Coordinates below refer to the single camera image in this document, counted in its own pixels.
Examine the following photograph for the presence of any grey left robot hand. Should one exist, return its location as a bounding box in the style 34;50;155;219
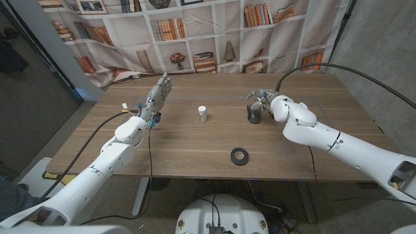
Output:
139;72;173;123

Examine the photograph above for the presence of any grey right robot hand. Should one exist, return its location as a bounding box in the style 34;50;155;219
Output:
241;87;280;114

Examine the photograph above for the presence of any black computer mouse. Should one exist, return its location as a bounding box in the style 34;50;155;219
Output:
246;104;262;125

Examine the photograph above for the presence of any small white bottle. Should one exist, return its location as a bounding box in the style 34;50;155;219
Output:
197;105;208;124

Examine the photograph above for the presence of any black tape roll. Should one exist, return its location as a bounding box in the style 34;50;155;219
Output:
230;147;250;166

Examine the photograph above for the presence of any printed bookshelf backdrop cloth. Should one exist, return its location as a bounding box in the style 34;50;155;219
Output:
37;0;354;88

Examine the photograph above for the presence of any white table leg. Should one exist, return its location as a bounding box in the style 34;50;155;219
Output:
131;177;150;217

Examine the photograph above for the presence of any black backdrop stand pole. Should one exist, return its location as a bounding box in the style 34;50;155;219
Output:
324;0;358;71

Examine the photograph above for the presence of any grey table leg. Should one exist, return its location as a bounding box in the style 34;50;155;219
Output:
296;181;317;224

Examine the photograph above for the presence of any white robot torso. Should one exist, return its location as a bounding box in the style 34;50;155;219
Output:
174;194;270;234

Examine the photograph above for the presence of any yellow floor marker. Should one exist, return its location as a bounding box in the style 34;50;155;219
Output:
42;171;77;188

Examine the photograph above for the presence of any white floor board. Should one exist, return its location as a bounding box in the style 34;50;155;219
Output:
18;157;71;199

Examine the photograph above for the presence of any person in blue jeans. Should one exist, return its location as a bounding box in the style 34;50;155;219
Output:
0;180;43;222

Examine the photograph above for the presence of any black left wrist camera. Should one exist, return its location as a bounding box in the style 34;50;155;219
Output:
148;112;163;127

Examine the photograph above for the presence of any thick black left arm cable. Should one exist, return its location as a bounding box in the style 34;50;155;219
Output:
38;110;140;202

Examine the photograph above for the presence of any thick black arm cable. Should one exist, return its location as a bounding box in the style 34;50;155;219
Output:
275;62;416;110
38;110;140;202

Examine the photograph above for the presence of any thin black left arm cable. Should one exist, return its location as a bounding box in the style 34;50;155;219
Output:
79;126;153;226

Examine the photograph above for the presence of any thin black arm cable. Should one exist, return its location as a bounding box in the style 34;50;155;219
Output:
307;146;416;206
79;126;153;226

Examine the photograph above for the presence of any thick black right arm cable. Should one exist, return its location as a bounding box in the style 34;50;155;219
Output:
275;62;416;110

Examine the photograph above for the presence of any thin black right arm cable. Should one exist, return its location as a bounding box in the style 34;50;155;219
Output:
307;146;416;206

